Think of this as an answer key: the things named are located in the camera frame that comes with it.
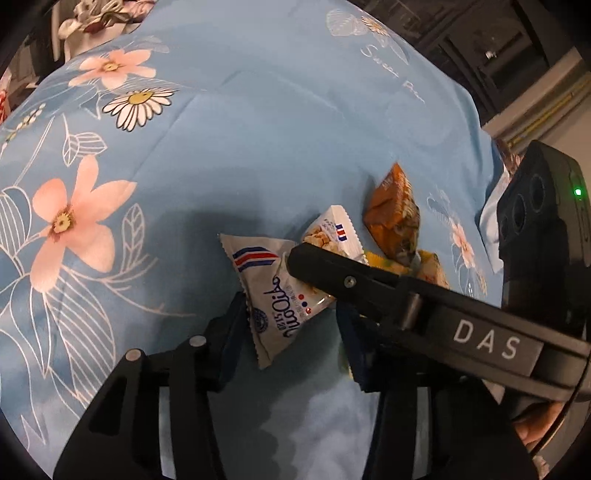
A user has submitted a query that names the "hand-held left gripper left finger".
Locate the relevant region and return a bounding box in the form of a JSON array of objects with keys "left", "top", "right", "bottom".
[{"left": 53, "top": 291, "right": 252, "bottom": 480}]

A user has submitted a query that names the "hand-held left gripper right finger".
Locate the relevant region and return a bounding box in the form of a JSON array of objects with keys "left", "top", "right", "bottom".
[{"left": 336, "top": 305, "right": 541, "bottom": 480}]

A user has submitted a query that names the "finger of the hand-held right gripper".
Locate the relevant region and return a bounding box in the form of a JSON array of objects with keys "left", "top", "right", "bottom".
[{"left": 286, "top": 242, "right": 416, "bottom": 324}]

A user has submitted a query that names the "white blue-striped snack packet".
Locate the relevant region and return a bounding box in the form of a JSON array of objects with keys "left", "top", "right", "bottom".
[{"left": 218, "top": 233, "right": 338, "bottom": 371}]

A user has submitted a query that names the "orange panda snack packet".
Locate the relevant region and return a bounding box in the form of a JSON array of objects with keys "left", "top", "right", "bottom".
[{"left": 362, "top": 163, "right": 422, "bottom": 265}]

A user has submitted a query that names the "person's right hand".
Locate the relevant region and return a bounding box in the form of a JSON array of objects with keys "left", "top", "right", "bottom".
[{"left": 512, "top": 401, "right": 571, "bottom": 462}]

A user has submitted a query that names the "white snack packet puff picture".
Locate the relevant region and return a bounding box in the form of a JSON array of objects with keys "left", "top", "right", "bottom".
[{"left": 301, "top": 205, "right": 369, "bottom": 265}]

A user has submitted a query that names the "pale yellow-green snack packet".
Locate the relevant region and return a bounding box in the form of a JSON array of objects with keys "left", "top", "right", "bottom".
[{"left": 365, "top": 251, "right": 411, "bottom": 276}]

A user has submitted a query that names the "beige biscuit packet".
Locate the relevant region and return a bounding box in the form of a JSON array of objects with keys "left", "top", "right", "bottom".
[{"left": 416, "top": 251, "right": 451, "bottom": 291}]

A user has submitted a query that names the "yellow pipe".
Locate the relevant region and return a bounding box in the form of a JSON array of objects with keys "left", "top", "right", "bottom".
[{"left": 508, "top": 92, "right": 578, "bottom": 139}]

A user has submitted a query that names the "blue floral bedsheet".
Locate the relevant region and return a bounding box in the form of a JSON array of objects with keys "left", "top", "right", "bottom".
[{"left": 0, "top": 0, "right": 513, "bottom": 480}]

